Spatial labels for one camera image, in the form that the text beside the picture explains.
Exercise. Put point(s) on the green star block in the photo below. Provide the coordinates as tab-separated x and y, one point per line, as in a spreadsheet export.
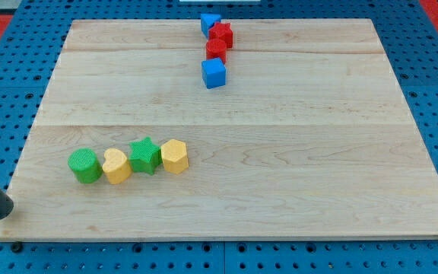
145	156

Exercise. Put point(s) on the red star block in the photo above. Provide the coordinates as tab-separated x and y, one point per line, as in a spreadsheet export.
222	31

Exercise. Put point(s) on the green cylinder block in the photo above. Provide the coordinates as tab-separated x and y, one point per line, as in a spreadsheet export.
84	165

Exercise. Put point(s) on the yellow heart block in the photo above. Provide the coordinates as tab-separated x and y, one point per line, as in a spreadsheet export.
116	166

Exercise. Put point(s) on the yellow hexagon block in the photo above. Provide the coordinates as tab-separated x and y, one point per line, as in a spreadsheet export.
174	156

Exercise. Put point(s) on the blue cube block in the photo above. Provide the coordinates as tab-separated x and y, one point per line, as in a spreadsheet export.
214	73

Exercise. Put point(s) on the red cylinder block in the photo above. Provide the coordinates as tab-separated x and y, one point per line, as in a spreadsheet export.
216	48

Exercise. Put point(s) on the blue triangle block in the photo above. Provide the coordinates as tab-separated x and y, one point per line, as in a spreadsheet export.
208	21

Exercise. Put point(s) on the wooden board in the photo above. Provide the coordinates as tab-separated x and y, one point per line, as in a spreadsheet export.
310	139

